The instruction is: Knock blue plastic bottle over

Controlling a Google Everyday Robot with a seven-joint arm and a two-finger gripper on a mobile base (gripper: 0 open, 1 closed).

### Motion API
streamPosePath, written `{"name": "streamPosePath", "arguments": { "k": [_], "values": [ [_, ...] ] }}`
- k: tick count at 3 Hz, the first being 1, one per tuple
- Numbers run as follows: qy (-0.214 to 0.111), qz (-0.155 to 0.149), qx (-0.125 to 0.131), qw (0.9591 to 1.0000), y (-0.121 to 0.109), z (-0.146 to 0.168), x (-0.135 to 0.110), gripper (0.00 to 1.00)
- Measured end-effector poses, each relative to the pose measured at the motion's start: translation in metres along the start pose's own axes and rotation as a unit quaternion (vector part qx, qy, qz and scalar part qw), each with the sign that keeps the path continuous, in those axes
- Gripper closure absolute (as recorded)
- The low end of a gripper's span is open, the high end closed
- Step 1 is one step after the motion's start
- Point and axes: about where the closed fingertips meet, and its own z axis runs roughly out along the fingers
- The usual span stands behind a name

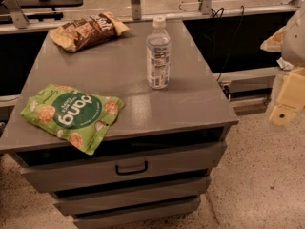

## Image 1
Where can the brown and yellow chips bag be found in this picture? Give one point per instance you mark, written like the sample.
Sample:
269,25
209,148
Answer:
86,32

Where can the black drawer handle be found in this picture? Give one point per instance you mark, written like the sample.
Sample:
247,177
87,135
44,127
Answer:
130,170

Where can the grey drawer cabinet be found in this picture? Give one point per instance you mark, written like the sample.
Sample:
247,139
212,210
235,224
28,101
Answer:
179,131

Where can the metal frame rail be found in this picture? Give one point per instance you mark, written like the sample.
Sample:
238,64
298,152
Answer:
15,19

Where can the green dang rice chips bag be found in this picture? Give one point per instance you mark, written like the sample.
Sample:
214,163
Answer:
81,119

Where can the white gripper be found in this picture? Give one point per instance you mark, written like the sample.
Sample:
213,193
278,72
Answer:
294,42

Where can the clear blue plastic water bottle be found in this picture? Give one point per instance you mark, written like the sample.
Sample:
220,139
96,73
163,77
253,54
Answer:
159,46

